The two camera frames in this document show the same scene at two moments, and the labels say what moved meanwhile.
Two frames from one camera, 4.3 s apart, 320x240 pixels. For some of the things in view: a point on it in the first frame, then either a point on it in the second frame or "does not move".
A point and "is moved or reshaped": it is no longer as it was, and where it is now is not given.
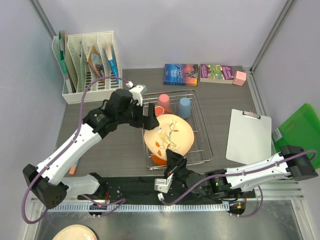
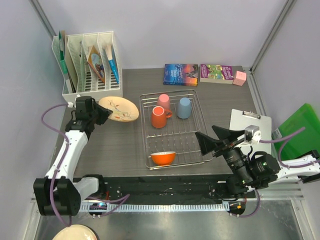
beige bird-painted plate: (174, 133) is moved or reshaped
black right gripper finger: (173, 159) -> (226, 135)
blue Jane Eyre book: (181, 74) does not move
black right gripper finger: (182, 165) -> (207, 144)
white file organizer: (85, 57) does not move
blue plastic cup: (184, 108) does not move
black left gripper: (148, 122) -> (105, 113)
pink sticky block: (240, 78) does not move
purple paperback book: (216, 73) does not move
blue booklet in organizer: (112, 62) does not move
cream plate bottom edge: (76, 232) does not move
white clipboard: (249, 139) does not move
